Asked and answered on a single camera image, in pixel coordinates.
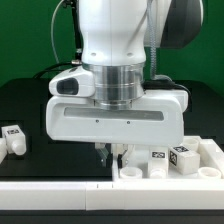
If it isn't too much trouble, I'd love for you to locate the black cable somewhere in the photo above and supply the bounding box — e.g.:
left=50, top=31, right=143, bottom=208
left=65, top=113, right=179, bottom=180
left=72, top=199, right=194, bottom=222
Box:
left=32, top=61, right=81, bottom=80

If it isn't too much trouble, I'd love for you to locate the white left barrier piece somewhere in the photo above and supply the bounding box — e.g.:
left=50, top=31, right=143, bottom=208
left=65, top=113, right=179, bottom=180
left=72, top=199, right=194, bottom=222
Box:
left=0, top=138, right=7, bottom=164

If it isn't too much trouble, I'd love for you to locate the black camera stand pole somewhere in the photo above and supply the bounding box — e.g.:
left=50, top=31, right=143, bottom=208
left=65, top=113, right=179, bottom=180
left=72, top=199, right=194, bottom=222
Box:
left=64, top=0, right=83, bottom=65

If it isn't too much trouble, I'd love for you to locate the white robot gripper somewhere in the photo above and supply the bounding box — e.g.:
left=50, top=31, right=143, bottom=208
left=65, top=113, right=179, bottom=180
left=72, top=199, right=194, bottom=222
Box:
left=46, top=90, right=188, bottom=167

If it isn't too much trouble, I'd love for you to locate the white square tabletop tray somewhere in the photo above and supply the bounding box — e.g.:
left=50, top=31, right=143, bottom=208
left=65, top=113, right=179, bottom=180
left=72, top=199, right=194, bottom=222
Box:
left=113, top=136, right=224, bottom=180

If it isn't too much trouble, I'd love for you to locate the white front barrier wall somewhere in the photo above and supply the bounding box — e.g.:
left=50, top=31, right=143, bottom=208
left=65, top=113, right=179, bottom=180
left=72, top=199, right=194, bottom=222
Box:
left=0, top=180, right=224, bottom=210

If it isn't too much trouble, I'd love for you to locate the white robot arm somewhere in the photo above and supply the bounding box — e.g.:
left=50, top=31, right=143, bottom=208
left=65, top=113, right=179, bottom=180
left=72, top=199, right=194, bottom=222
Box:
left=46, top=0, right=204, bottom=147

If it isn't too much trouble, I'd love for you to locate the white thin cable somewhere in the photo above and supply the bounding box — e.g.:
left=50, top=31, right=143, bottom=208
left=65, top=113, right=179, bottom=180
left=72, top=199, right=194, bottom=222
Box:
left=50, top=0, right=65, bottom=68

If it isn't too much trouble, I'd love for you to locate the grey corrugated hose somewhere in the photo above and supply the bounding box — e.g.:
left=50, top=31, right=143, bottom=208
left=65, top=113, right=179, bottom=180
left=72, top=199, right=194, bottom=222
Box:
left=146, top=0, right=158, bottom=81

